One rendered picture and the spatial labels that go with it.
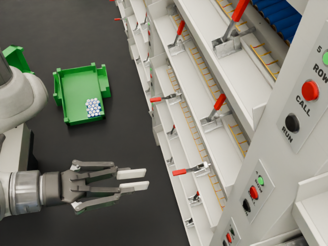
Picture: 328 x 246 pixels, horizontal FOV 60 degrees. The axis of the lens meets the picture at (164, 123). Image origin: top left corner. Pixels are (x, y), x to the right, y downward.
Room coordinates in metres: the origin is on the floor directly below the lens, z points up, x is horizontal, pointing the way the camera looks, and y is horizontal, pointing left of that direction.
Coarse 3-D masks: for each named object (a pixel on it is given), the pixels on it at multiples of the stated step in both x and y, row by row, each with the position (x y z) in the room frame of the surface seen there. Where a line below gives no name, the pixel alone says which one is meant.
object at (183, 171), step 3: (189, 168) 0.38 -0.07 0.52; (192, 168) 0.38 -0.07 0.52; (195, 168) 0.38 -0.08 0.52; (198, 168) 0.37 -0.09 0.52; (174, 171) 0.36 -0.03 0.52; (177, 171) 0.36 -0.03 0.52; (180, 171) 0.36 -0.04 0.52; (183, 171) 0.36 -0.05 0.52; (186, 171) 0.37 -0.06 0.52; (189, 171) 0.37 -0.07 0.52; (192, 171) 0.37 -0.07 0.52; (174, 174) 0.36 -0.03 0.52; (177, 174) 0.36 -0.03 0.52; (180, 174) 0.36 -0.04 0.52
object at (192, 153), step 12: (156, 60) 0.81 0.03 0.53; (168, 60) 0.80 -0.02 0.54; (156, 72) 0.78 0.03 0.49; (168, 72) 0.77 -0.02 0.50; (168, 84) 0.71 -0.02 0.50; (180, 96) 0.65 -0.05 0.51; (180, 108) 0.60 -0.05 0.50; (180, 120) 0.56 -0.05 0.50; (180, 132) 0.51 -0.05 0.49; (192, 132) 0.50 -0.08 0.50; (192, 144) 0.46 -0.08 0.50; (192, 156) 0.43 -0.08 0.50; (204, 180) 0.35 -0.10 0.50; (204, 192) 0.32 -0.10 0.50; (216, 192) 0.32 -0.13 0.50; (204, 204) 0.29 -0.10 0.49; (216, 204) 0.29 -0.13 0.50; (216, 216) 0.26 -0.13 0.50
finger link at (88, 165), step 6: (72, 162) 0.35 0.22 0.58; (78, 162) 0.36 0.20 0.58; (84, 162) 0.36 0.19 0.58; (90, 162) 0.36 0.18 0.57; (96, 162) 0.36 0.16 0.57; (102, 162) 0.36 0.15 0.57; (108, 162) 0.37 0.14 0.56; (84, 168) 0.35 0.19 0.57; (90, 168) 0.35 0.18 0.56; (96, 168) 0.35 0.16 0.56; (102, 168) 0.35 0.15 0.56; (108, 168) 0.36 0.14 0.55
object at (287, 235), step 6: (282, 234) 0.13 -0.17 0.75; (288, 234) 0.14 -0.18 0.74; (294, 234) 0.14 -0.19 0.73; (300, 234) 0.14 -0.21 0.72; (264, 240) 0.13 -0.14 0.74; (270, 240) 0.13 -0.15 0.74; (276, 240) 0.13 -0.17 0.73; (282, 240) 0.14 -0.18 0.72; (288, 240) 0.14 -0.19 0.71; (294, 240) 0.13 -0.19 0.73; (300, 240) 0.13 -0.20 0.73
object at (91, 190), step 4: (72, 188) 0.28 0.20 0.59; (76, 188) 0.28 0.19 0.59; (80, 188) 0.29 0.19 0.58; (84, 188) 0.29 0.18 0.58; (88, 188) 0.29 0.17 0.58; (92, 188) 0.29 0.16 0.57; (96, 188) 0.29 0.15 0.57; (100, 188) 0.29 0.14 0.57; (104, 188) 0.29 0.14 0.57; (108, 188) 0.30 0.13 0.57; (112, 188) 0.30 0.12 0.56; (116, 188) 0.30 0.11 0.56; (120, 188) 0.30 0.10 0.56; (88, 192) 0.28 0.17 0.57; (92, 192) 0.28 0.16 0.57; (96, 192) 0.28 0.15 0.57; (100, 192) 0.29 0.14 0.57; (104, 192) 0.29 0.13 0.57; (108, 192) 0.29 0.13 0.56; (112, 192) 0.29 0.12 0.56; (116, 192) 0.29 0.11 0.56; (84, 196) 0.28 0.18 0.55; (88, 196) 0.28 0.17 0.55; (92, 196) 0.28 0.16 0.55; (96, 196) 0.28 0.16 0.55; (100, 196) 0.28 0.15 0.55; (104, 196) 0.29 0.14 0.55; (108, 196) 0.29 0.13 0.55
